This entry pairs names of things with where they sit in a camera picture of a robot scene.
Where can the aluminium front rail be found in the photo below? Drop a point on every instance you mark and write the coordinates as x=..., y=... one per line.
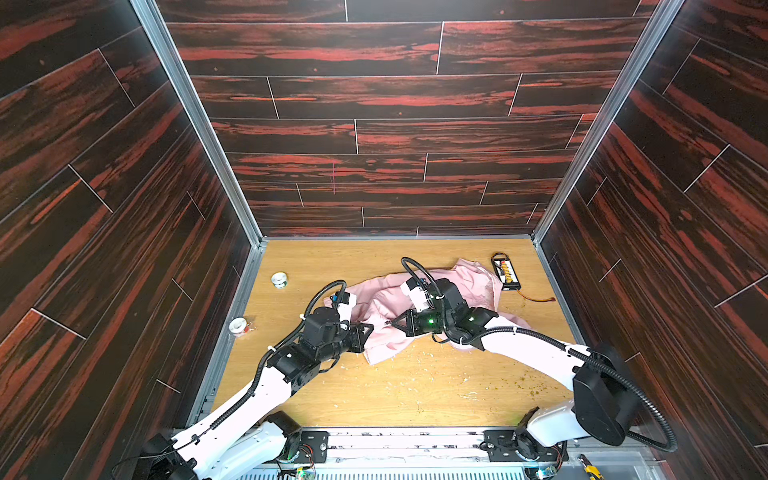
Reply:
x=450, y=453

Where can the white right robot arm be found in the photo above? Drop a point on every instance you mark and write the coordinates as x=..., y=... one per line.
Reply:
x=605, y=403

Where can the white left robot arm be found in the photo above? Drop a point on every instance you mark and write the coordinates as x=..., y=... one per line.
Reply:
x=246, y=430

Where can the aluminium corner post right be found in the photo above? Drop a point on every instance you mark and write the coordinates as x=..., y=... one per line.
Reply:
x=655, y=30

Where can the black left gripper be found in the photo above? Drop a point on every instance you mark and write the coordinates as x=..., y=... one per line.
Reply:
x=353, y=335

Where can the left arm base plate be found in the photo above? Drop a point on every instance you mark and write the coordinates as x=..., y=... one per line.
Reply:
x=306, y=447

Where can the aluminium corner post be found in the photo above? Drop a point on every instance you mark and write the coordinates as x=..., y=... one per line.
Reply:
x=655, y=30
x=160, y=38

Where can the small white tape roll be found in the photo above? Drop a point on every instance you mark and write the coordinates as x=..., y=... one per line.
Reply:
x=279, y=280

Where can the aluminium corner post left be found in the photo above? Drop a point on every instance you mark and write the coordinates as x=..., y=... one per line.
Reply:
x=160, y=38

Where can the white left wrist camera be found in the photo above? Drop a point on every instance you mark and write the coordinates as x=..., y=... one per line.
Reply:
x=344, y=303

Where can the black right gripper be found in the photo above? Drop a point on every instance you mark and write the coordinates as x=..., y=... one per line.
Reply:
x=411, y=321

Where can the yellow handled tool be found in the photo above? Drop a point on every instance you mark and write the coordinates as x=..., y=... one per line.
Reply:
x=591, y=470

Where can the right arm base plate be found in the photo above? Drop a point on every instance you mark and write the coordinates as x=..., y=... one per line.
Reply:
x=513, y=446

